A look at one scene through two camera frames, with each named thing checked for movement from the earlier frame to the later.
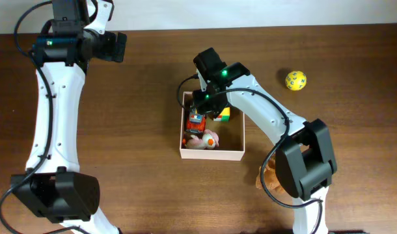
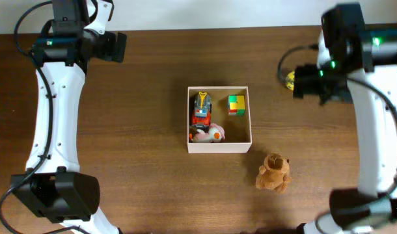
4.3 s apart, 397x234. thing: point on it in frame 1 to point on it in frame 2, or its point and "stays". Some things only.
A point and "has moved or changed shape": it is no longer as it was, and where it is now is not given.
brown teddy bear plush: (271, 180) stays
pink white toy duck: (208, 142) to (216, 134)
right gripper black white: (202, 107) to (303, 81)
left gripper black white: (116, 54) stays
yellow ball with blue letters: (295, 80) stays
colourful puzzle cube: (224, 117) has moved or changed shape
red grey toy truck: (196, 121) has moved or changed shape
